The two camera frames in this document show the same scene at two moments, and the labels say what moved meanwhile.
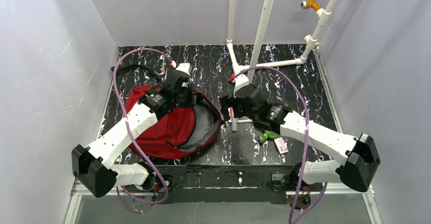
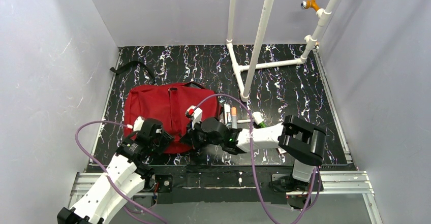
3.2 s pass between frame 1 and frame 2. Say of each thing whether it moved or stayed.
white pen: stayed
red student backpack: moved
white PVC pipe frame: stayed
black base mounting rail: stayed
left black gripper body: moved
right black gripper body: moved
